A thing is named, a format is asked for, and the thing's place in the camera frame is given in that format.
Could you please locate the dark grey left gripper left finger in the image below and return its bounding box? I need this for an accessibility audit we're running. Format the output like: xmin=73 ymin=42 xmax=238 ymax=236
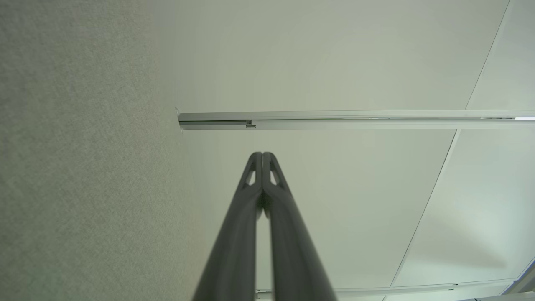
xmin=192 ymin=152 xmax=263 ymax=301

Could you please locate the white metal wall rail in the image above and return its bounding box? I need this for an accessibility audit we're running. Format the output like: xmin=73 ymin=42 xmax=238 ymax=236
xmin=256 ymin=277 xmax=515 ymax=300

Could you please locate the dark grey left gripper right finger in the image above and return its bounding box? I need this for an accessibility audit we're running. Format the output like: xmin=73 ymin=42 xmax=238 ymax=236
xmin=263 ymin=152 xmax=338 ymax=301

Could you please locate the grey metal partition post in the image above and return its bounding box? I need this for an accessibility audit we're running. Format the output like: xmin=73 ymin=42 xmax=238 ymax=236
xmin=175 ymin=107 xmax=535 ymax=132

